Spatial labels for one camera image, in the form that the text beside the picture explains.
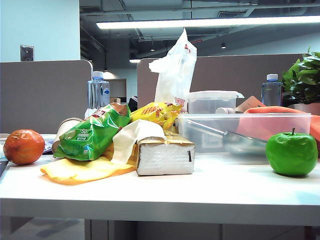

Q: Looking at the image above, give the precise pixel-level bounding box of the yellow cloth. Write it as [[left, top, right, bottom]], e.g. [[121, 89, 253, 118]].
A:
[[39, 143, 137, 186]]

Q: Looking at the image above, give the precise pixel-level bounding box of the white tissue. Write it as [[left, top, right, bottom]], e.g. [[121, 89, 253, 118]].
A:
[[111, 119, 167, 165]]

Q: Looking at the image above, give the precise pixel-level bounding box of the transparent rectangular plastic container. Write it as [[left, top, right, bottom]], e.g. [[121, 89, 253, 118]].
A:
[[174, 112, 312, 155]]

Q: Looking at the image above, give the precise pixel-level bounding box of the orange mandarin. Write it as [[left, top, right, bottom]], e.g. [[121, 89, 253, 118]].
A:
[[2, 128, 46, 166]]

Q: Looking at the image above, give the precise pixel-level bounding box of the green chip bag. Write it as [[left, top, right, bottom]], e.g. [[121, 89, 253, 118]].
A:
[[53, 103, 132, 162]]

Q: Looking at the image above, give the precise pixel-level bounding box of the clear lidded lock container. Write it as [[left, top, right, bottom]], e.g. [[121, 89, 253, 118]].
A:
[[187, 90, 245, 115]]

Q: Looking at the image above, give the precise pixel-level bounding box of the green leafy plant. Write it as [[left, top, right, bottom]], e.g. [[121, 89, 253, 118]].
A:
[[281, 47, 320, 105]]

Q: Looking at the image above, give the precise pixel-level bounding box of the brown cardboard box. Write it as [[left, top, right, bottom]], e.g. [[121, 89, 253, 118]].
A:
[[235, 95, 266, 114]]

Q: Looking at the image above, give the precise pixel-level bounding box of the yellow chip bag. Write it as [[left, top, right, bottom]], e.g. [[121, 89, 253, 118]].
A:
[[129, 101, 183, 131]]

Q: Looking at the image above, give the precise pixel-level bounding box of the white plant pot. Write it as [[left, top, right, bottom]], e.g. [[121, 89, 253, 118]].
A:
[[287, 101, 320, 116]]

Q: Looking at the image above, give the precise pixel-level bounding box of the black chair back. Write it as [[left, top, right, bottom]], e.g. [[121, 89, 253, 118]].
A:
[[127, 95, 139, 113]]

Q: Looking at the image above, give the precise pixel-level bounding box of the small white tube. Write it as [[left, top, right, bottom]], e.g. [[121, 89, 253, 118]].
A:
[[215, 106, 236, 115]]

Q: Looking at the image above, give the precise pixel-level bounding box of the metal wall plate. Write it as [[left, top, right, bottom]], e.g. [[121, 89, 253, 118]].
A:
[[19, 44, 35, 62]]

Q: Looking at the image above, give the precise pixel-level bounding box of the purple printed packet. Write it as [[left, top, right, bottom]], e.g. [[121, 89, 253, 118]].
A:
[[43, 139, 55, 155]]

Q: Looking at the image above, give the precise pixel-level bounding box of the clear water bottle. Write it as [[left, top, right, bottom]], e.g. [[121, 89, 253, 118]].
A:
[[86, 71, 111, 111], [261, 73, 283, 107]]

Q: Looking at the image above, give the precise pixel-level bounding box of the grey desk partition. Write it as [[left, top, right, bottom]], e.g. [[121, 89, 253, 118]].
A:
[[136, 52, 311, 111], [0, 59, 94, 135]]

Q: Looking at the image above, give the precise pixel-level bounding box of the white plastic bag red print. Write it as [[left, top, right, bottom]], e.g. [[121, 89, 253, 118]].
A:
[[148, 27, 198, 112]]

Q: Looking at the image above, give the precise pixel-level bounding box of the paper cup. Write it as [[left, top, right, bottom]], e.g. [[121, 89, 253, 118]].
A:
[[51, 117, 83, 153]]

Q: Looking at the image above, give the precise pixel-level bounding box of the long ceiling light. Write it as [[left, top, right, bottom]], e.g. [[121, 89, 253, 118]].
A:
[[96, 15, 320, 30]]

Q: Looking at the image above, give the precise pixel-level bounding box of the green apple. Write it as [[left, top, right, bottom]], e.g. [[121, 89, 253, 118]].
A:
[[265, 127, 320, 177]]

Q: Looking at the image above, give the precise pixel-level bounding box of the gold white tissue box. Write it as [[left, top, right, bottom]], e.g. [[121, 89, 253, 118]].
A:
[[135, 131, 196, 177]]

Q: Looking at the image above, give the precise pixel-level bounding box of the orange cloth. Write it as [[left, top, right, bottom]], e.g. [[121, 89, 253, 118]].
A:
[[236, 105, 320, 158]]

